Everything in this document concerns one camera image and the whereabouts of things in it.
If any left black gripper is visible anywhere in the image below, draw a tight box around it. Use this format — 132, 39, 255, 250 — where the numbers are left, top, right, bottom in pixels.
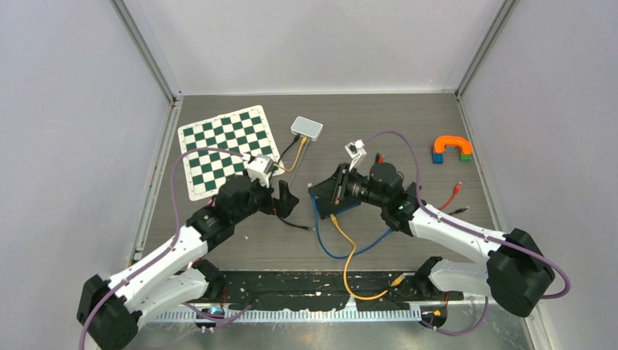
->
232, 174, 298, 224

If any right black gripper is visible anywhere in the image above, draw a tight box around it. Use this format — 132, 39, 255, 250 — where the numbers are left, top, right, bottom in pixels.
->
310, 163, 388, 209

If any red ethernet cable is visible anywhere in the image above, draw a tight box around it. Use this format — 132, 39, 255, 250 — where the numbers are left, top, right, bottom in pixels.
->
374, 152, 464, 211

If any blue ethernet cable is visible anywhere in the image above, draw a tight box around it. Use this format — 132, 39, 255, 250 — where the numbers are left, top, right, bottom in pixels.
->
308, 192, 394, 260

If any black network switch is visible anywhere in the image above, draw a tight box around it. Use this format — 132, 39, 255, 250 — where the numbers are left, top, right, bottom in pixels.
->
310, 195, 361, 219

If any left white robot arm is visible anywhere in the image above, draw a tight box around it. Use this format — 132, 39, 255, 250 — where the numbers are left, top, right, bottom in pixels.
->
77, 176, 300, 349

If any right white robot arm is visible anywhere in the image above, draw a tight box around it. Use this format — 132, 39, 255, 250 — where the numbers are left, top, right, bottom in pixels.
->
308, 163, 555, 317

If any white router box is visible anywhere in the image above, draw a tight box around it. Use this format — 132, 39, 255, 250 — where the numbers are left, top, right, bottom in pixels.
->
290, 116, 324, 141

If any green white chessboard mat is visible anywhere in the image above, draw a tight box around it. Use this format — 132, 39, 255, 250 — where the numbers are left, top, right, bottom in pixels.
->
177, 105, 280, 201

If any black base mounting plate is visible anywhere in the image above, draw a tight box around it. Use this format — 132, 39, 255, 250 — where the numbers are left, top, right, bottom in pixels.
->
176, 270, 464, 313

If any blue toy block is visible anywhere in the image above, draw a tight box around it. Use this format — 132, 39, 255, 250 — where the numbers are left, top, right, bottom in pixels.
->
431, 148, 444, 164

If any orange arch toy block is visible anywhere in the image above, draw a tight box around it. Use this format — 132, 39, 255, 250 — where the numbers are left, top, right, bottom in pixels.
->
432, 135, 473, 155

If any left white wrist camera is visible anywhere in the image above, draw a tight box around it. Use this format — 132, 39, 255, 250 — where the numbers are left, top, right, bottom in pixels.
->
246, 155, 275, 187

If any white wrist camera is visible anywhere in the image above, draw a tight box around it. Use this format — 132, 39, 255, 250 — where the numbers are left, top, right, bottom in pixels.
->
246, 155, 275, 187
344, 139, 367, 170

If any grey cable on router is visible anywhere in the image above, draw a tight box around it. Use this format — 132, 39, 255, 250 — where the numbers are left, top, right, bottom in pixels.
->
289, 141, 308, 175

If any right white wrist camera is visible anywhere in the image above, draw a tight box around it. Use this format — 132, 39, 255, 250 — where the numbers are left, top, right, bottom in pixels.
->
344, 139, 367, 170

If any yellow ethernet cable on router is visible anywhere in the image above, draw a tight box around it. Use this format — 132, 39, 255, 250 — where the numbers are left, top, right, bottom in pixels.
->
273, 137, 309, 174

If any black ethernet cable on router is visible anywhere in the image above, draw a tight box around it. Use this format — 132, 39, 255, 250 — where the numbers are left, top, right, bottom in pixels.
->
267, 135, 317, 232

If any yellow ethernet cable on switch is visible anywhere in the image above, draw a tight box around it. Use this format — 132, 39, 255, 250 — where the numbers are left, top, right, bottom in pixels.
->
329, 214, 405, 301

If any aluminium frame rail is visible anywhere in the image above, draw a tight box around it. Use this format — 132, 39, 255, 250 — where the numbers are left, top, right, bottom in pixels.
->
102, 270, 543, 308

